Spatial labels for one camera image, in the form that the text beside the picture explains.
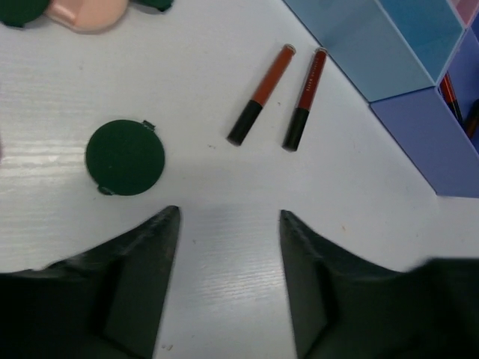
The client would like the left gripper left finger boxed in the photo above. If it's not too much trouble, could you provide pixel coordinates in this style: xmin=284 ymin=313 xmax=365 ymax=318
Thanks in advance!
xmin=1 ymin=206 xmax=181 ymax=358

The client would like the three-compartment organizer box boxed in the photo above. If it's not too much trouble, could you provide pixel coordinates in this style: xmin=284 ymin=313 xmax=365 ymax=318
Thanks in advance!
xmin=287 ymin=1 xmax=478 ymax=198

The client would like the slanted red lip gloss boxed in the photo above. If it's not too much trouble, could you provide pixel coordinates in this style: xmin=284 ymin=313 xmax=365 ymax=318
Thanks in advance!
xmin=463 ymin=99 xmax=479 ymax=139

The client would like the green round puff top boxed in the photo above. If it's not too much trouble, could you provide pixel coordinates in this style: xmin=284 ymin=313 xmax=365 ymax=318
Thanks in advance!
xmin=135 ymin=0 xmax=174 ymax=13

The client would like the red lip gloss tube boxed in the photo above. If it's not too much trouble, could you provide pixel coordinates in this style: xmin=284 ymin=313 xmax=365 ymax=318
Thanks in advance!
xmin=227 ymin=44 xmax=296 ymax=146

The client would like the green round puff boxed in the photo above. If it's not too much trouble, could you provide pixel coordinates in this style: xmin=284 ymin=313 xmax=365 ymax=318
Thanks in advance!
xmin=135 ymin=0 xmax=174 ymax=13
xmin=85 ymin=119 xmax=165 ymax=196
xmin=0 ymin=0 xmax=50 ymax=28

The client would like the pink puff upper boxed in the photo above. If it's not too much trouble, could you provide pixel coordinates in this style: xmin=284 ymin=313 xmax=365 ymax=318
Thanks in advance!
xmin=45 ymin=0 xmax=128 ymax=33

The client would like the long red lip gloss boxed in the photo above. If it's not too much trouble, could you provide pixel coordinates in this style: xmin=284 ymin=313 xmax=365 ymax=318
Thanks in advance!
xmin=439 ymin=72 xmax=463 ymax=124

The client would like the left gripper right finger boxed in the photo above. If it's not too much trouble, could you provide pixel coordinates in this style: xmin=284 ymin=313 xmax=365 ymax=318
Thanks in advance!
xmin=279 ymin=210 xmax=478 ymax=358

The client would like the dark red lip gloss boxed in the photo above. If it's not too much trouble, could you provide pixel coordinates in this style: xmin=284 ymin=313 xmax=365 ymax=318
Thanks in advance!
xmin=282 ymin=47 xmax=328 ymax=152

